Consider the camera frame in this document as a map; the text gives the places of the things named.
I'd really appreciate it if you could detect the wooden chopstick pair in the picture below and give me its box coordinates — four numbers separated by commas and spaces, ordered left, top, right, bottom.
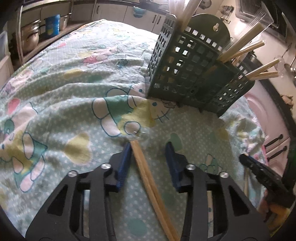
130, 140, 180, 240

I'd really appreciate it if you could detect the cartoon print tablecloth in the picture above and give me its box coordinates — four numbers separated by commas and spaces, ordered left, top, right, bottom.
1, 20, 265, 235

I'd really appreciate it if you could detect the green plastic utensil basket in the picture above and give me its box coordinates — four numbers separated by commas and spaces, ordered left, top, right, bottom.
147, 14, 254, 116

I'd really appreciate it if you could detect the chopstick in basket right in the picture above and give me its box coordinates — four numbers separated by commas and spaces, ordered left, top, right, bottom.
218, 23, 264, 63

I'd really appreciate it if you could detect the chopstick in basket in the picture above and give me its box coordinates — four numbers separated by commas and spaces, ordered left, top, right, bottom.
168, 0, 201, 32
218, 23, 264, 63

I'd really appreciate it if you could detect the steel pot on shelf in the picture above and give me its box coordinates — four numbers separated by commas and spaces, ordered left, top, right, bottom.
21, 20, 41, 54

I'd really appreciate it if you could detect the blue canister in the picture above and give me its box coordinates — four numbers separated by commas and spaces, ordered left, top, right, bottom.
45, 15, 60, 38

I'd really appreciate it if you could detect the chopstick in basket left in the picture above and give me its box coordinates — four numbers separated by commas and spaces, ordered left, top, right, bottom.
168, 0, 201, 32

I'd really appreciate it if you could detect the black range hood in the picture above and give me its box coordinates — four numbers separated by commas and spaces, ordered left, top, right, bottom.
235, 0, 287, 42

